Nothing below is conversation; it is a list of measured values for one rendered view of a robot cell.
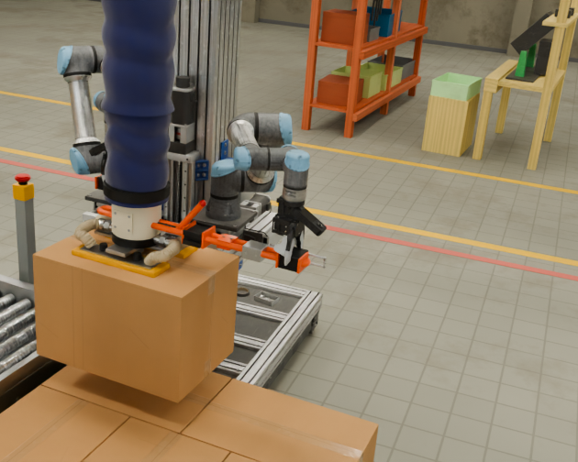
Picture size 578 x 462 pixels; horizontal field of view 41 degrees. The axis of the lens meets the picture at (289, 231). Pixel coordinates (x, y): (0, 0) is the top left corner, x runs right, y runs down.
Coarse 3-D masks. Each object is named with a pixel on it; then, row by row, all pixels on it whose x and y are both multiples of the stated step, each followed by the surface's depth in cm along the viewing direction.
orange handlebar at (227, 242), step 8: (104, 208) 278; (152, 224) 267; (160, 224) 267; (168, 224) 269; (176, 224) 269; (168, 232) 266; (176, 232) 264; (208, 240) 260; (216, 240) 259; (224, 240) 258; (232, 240) 258; (240, 240) 260; (224, 248) 258; (232, 248) 257; (240, 248) 255; (272, 248) 256; (264, 256) 252; (272, 256) 251; (304, 264) 248
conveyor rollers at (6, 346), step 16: (0, 304) 344; (16, 304) 343; (0, 320) 332; (16, 320) 331; (32, 320) 338; (0, 336) 321; (16, 336) 318; (32, 336) 326; (0, 352) 309; (16, 352) 308; (32, 352) 313; (0, 368) 298
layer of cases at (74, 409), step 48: (48, 384) 290; (96, 384) 293; (240, 384) 300; (0, 432) 263; (48, 432) 265; (96, 432) 267; (144, 432) 269; (192, 432) 271; (240, 432) 273; (288, 432) 275; (336, 432) 277
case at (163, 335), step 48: (96, 240) 284; (48, 288) 271; (96, 288) 262; (144, 288) 253; (192, 288) 255; (48, 336) 278; (96, 336) 269; (144, 336) 260; (192, 336) 261; (144, 384) 266; (192, 384) 270
